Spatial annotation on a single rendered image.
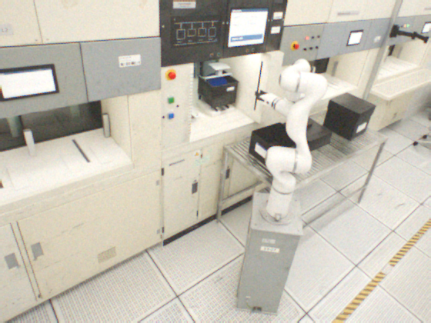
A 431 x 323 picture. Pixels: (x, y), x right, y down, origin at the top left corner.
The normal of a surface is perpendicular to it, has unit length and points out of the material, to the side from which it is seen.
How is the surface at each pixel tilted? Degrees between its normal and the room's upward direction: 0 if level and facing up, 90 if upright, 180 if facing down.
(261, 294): 90
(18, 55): 90
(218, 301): 0
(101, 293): 0
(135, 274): 0
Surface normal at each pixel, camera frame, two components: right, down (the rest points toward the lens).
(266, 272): -0.05, 0.52
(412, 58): -0.73, 0.26
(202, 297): 0.14, -0.84
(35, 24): 0.66, 0.48
